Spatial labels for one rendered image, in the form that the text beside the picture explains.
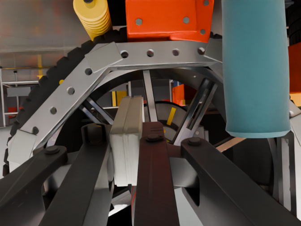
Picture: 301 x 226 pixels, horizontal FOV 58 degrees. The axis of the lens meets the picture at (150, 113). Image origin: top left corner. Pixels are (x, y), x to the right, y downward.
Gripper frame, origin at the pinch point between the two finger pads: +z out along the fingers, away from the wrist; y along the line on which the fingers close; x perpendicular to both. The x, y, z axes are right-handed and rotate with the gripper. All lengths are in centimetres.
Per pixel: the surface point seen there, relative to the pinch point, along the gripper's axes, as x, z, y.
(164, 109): -25, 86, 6
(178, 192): -13.2, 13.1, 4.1
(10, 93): -82, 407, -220
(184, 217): -16.3, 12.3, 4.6
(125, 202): -29.0, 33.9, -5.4
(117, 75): -2.8, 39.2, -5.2
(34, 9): 22, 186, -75
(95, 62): 0.9, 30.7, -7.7
